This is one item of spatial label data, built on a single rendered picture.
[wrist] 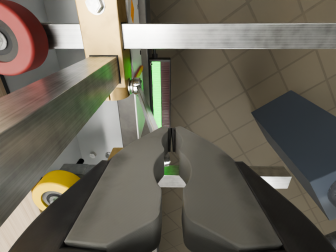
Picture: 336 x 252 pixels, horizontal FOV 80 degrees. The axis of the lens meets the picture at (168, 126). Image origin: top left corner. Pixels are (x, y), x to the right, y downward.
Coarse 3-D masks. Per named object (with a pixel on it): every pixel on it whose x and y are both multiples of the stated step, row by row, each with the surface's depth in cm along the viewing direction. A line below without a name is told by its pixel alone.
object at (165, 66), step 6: (162, 66) 43; (168, 66) 43; (162, 72) 44; (168, 72) 44; (162, 78) 45; (168, 78) 45; (162, 84) 45; (168, 84) 45; (162, 90) 46; (168, 90) 46; (162, 96) 46; (168, 96) 46; (162, 102) 47; (168, 102) 47; (162, 108) 48; (168, 108) 48; (162, 114) 49; (168, 114) 49; (162, 120) 49; (168, 120) 49; (168, 126) 50
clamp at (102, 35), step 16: (80, 0) 23; (112, 0) 23; (80, 16) 24; (96, 16) 24; (112, 16) 24; (96, 32) 25; (112, 32) 25; (96, 48) 26; (112, 48) 26; (128, 64) 30; (112, 96) 29
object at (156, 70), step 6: (156, 66) 43; (156, 72) 44; (156, 78) 45; (156, 84) 45; (156, 90) 46; (156, 96) 47; (156, 102) 47; (156, 108) 48; (156, 114) 49; (156, 120) 49
